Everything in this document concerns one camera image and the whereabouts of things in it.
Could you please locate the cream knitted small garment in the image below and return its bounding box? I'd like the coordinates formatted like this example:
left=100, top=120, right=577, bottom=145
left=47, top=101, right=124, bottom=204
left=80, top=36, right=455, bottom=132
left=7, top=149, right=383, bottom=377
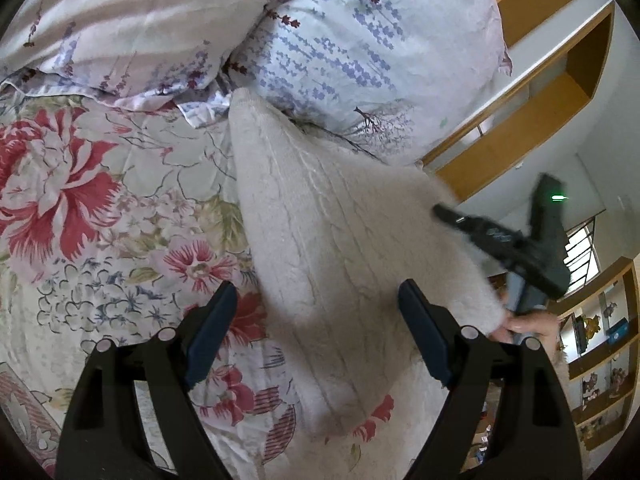
left=228, top=89, right=502, bottom=437

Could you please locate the person's right hand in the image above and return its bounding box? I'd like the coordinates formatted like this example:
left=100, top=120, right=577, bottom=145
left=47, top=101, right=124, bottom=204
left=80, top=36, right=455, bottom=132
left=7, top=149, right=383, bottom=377
left=489, top=287, right=560, bottom=363

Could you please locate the black window grille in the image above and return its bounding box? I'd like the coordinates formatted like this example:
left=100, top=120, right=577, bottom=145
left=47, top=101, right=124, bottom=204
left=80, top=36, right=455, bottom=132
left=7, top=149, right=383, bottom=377
left=564, top=217, right=600, bottom=295

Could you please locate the wooden bookshelf with toys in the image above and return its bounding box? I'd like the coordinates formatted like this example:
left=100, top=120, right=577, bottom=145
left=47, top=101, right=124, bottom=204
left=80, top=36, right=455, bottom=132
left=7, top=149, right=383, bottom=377
left=549, top=257, right=639, bottom=452

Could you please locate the red floral bedsheet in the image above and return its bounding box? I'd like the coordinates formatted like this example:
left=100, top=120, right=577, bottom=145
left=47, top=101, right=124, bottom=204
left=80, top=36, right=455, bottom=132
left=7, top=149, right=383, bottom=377
left=0, top=79, right=452, bottom=480

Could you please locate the lavender print pillow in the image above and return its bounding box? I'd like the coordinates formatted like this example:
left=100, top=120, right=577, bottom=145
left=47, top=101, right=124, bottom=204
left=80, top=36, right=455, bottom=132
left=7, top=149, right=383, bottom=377
left=229, top=0, right=511, bottom=166

